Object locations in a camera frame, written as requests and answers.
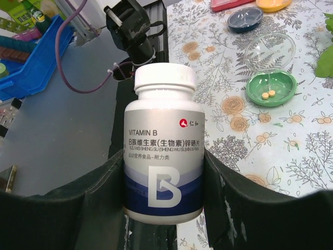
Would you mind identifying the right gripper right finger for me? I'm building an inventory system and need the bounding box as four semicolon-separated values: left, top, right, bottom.
204;151;332;249

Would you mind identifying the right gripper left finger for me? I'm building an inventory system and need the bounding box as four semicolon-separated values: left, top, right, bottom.
1;151;123;249

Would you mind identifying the white vitamin B bottle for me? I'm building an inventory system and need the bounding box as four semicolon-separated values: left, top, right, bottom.
123;62;206;226

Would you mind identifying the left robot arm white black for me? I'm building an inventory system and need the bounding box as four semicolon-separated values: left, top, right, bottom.
104;1;167;68

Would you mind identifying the floral patterned table mat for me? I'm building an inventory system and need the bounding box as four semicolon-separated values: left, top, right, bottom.
167;1;332;198

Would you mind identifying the yellow pill in container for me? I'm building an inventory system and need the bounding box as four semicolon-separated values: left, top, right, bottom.
262;93;269;99

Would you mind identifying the green round pill container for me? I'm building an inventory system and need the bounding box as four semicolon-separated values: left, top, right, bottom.
246;70;297;107

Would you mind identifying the blue plastic storage bin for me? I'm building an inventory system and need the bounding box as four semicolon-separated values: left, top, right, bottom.
1;15;63;101

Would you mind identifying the clear round container lid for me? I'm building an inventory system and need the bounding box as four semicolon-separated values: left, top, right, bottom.
244;33;296;73

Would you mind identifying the dark blue round pill container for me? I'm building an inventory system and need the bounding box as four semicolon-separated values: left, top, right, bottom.
227;7;263;33

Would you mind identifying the orange round pill container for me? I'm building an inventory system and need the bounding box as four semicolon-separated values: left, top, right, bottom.
255;0;292;13

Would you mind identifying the pink rectangular pill box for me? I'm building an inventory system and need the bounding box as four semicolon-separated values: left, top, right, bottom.
210;0;254;12

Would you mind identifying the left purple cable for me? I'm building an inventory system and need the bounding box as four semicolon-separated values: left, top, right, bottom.
56;0;115;94

